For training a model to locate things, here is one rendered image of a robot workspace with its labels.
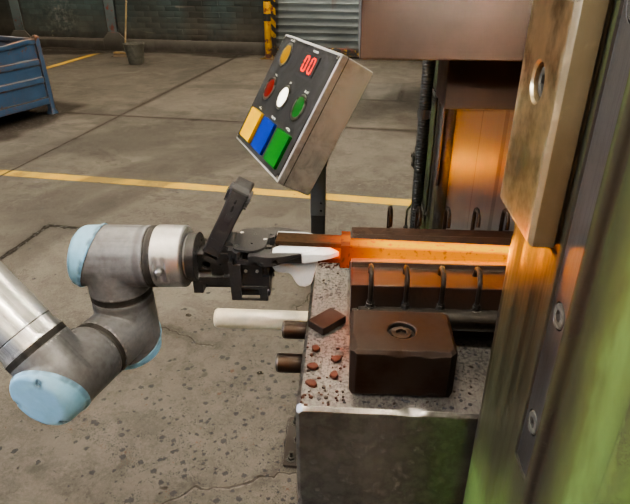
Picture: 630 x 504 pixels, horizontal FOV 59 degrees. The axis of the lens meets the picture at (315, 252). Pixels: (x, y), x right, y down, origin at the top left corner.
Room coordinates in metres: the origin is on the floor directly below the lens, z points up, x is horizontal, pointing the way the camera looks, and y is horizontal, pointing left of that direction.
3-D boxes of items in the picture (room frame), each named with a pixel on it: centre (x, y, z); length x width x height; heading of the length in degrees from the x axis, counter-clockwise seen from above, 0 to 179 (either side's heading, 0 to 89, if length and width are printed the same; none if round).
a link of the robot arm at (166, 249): (0.71, 0.20, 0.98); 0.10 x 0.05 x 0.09; 176
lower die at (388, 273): (0.70, -0.26, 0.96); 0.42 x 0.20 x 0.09; 86
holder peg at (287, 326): (0.69, 0.03, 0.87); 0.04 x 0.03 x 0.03; 86
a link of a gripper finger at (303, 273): (0.68, 0.01, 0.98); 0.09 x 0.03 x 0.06; 83
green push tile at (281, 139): (1.14, 0.08, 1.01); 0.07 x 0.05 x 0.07; 21
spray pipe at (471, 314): (0.59, -0.22, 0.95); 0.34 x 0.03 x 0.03; 86
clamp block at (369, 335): (0.53, -0.10, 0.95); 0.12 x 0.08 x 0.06; 86
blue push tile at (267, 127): (1.24, 0.11, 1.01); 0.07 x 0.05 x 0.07; 21
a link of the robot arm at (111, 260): (0.71, 0.29, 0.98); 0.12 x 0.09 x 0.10; 86
